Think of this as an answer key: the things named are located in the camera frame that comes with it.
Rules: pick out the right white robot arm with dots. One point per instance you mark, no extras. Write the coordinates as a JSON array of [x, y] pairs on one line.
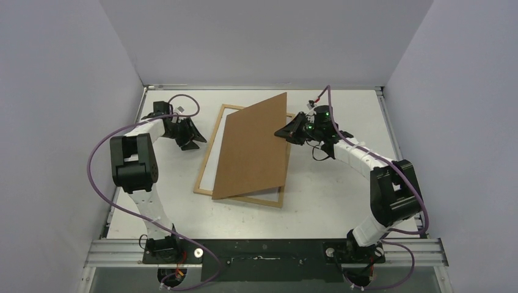
[[394, 195]]

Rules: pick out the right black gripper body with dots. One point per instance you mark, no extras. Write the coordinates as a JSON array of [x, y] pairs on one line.
[[302, 129]]

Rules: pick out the brown backing board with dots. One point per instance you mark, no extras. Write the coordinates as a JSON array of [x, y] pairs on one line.
[[251, 157]]

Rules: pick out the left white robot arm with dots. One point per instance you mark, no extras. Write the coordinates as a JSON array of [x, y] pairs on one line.
[[135, 170]]

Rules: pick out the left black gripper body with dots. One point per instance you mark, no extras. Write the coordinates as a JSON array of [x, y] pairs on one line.
[[181, 132]]

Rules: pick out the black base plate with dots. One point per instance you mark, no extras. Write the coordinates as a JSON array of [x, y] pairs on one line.
[[269, 260]]

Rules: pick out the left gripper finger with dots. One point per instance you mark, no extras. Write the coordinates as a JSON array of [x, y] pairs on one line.
[[195, 133], [189, 145]]

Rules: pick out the wooden picture frame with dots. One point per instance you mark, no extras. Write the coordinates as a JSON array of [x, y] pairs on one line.
[[242, 198]]

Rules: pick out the aluminium rail front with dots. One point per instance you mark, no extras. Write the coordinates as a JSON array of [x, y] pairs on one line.
[[115, 253]]

